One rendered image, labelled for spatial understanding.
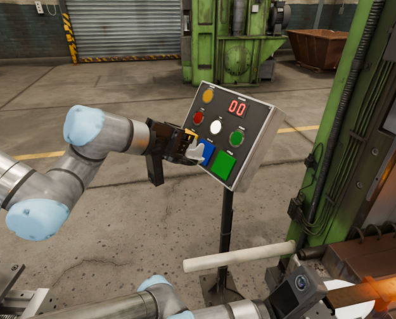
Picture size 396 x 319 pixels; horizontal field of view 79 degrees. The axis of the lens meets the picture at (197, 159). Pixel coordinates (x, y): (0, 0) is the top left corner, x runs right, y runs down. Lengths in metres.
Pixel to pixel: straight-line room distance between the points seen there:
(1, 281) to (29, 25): 7.99
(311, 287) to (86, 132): 0.44
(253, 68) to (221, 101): 4.49
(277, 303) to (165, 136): 0.39
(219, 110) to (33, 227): 0.62
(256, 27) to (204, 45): 1.03
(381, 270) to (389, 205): 0.22
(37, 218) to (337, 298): 0.50
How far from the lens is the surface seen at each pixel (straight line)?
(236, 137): 0.76
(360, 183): 0.76
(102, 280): 1.77
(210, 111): 0.86
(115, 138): 0.49
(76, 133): 0.47
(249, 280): 1.70
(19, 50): 8.79
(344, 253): 0.65
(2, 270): 0.91
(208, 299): 1.60
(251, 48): 5.24
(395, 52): 0.49
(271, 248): 1.04
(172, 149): 0.57
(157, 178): 0.60
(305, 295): 0.44
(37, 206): 0.44
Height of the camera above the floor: 1.44
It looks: 33 degrees down
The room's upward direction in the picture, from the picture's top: straight up
